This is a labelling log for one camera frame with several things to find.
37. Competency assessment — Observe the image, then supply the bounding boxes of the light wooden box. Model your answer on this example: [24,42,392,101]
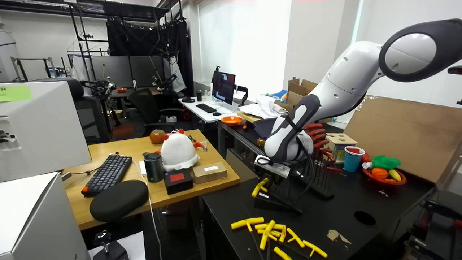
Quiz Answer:
[326,133,358,161]

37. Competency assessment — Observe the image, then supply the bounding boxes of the black equipment frame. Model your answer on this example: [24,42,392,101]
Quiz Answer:
[402,189,462,260]

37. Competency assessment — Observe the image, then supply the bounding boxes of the black keyboard orange trim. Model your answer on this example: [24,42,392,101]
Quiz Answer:
[79,153,134,198]

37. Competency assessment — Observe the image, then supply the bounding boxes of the black cylinder speaker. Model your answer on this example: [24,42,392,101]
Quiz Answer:
[143,150,166,183]

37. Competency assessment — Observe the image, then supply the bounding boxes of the grey partition panel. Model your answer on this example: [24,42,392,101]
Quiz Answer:
[70,55,167,91]

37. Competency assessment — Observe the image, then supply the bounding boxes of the small black keyboard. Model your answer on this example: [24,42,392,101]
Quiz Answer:
[195,102,219,115]

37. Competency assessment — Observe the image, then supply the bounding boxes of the black box red label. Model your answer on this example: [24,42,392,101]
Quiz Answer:
[163,169,195,196]

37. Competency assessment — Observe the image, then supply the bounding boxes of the black screwdriver stand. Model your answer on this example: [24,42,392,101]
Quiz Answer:
[290,164,335,200]

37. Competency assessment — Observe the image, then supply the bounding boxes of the black office chair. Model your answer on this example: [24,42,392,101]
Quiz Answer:
[66,78,112,143]
[127,85,193,134]

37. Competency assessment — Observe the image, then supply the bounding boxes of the tall white box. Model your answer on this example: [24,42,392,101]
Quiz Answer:
[0,79,92,183]

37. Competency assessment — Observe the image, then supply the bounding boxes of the green toy vegetable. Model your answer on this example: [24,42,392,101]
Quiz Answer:
[371,153,401,170]

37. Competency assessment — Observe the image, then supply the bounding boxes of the tan flat box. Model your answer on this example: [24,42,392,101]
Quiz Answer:
[190,161,228,185]

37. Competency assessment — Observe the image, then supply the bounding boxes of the black perforated holder panel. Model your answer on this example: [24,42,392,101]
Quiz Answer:
[252,190,304,215]

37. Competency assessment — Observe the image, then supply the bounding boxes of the white paper stack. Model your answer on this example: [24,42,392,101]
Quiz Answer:
[239,92,290,121]

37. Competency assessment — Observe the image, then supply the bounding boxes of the yellow T-handle screwdriver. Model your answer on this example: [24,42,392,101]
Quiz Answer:
[258,219,277,251]
[249,176,271,199]
[286,226,306,250]
[273,245,293,260]
[254,222,288,244]
[301,238,329,260]
[229,216,265,234]

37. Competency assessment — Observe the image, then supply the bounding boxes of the grey metal table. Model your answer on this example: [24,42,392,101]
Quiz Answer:
[216,120,271,177]

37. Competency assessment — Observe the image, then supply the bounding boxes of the wooden desk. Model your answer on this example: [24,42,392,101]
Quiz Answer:
[62,128,242,231]

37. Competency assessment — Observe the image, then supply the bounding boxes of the orange ball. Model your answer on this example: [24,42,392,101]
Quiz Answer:
[148,128,170,146]

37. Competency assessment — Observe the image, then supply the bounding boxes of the orange toy fruit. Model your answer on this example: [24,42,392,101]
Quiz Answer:
[369,166,389,182]

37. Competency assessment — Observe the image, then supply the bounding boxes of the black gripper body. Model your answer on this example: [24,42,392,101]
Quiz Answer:
[267,172,293,193]

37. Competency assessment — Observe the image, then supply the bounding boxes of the orange toy bowl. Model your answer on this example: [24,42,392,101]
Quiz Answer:
[362,166,408,189]

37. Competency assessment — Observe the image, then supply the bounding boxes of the black curtain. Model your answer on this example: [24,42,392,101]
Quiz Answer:
[105,16,195,95]

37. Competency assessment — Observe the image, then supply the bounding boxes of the black computer monitor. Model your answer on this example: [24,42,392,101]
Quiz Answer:
[210,69,236,105]

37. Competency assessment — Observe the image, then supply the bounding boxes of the large cardboard sheet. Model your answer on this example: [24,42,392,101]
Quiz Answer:
[343,95,462,185]

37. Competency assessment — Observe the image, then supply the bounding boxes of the green sticky note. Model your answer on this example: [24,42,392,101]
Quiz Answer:
[0,85,34,104]

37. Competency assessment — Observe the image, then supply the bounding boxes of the black round cushion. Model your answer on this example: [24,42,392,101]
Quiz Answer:
[88,179,150,224]

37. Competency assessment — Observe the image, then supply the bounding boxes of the black knob stand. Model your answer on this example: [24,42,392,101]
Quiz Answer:
[91,229,130,260]

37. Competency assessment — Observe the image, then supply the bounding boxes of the tan wood chip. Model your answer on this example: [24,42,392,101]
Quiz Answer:
[326,228,352,247]

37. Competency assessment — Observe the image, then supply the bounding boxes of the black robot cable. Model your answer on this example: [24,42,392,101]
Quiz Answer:
[287,143,320,199]

